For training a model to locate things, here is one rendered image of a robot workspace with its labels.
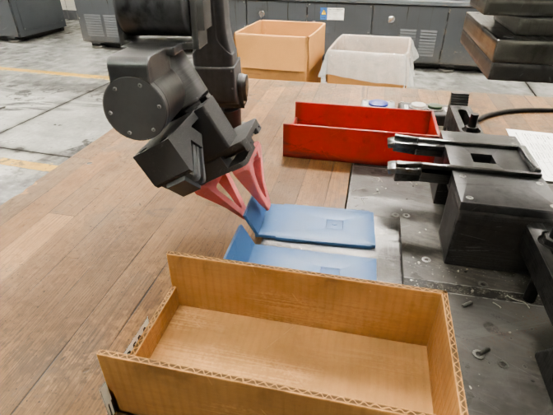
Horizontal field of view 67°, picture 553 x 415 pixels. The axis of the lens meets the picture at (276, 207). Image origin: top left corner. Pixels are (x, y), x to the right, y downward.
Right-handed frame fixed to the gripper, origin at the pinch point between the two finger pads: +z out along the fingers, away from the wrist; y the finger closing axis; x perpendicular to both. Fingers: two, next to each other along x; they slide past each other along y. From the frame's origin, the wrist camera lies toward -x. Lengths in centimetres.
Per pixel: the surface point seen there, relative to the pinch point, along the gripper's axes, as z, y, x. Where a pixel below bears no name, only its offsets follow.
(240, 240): -0.5, 0.3, -7.5
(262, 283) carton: 0.6, 4.1, -14.7
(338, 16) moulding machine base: 40, -25, 458
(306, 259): 4.7, 5.7, -7.4
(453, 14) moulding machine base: 91, 79, 444
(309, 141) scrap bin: 2.9, 3.8, 22.3
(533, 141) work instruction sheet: 26, 37, 36
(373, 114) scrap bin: 7.2, 13.7, 33.2
